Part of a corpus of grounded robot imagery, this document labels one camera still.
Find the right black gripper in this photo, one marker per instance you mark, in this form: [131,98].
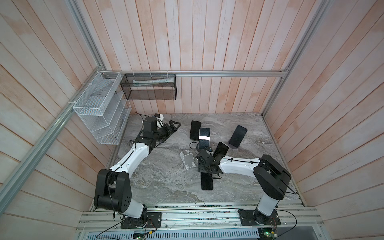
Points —
[200,167]

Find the white folding phone stand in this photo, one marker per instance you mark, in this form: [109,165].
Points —
[188,159]

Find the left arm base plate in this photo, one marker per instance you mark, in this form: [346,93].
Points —
[141,220]

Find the centre reflective black phone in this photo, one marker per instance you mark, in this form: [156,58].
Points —
[204,137]

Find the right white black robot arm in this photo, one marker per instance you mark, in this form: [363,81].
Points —
[273,178]

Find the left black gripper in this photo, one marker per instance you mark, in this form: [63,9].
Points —
[169,131]

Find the aluminium front rail frame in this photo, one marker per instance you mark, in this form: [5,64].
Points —
[206,221]

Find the far right phone stand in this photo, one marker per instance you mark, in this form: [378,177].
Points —
[232,147]

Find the dark round centre stand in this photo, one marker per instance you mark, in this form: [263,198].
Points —
[201,148]

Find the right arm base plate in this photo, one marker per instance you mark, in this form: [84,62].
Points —
[254,218]

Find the black wire mesh basket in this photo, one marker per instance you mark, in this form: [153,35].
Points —
[149,87]

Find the white wire mesh shelf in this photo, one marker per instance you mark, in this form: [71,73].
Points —
[103,109]

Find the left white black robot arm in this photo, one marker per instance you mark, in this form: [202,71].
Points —
[113,187]

